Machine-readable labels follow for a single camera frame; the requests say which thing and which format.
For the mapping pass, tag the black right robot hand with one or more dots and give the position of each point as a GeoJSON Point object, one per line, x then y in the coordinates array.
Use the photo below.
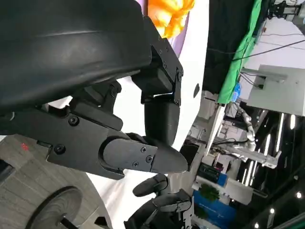
{"type": "Point", "coordinates": [164, 205]}

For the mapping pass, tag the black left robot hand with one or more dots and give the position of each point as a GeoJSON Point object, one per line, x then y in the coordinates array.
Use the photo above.
{"type": "Point", "coordinates": [71, 59]}

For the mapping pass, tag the orange white toy bread roll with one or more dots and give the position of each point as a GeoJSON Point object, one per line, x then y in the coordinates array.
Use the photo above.
{"type": "Point", "coordinates": [169, 16]}

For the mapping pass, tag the green plant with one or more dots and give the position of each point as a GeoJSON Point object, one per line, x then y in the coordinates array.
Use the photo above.
{"type": "Point", "coordinates": [209, 192]}

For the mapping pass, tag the blue box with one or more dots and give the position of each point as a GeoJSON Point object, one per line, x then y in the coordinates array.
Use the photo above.
{"type": "Point", "coordinates": [214, 212]}

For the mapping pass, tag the white slanted panel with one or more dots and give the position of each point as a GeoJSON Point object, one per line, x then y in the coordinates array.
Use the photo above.
{"type": "Point", "coordinates": [215, 128]}

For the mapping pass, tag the black round disc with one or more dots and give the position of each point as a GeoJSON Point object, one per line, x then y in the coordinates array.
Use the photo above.
{"type": "Point", "coordinates": [54, 207]}

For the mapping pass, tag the black round table grommet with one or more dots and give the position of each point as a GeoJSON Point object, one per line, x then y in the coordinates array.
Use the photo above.
{"type": "Point", "coordinates": [196, 90]}

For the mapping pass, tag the black cloth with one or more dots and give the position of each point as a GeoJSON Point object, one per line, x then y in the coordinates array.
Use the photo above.
{"type": "Point", "coordinates": [221, 35]}

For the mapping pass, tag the white cabinet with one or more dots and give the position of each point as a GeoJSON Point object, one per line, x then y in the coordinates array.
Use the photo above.
{"type": "Point", "coordinates": [278, 90]}

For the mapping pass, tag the green cloth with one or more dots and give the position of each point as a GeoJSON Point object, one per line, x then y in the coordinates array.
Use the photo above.
{"type": "Point", "coordinates": [247, 47]}

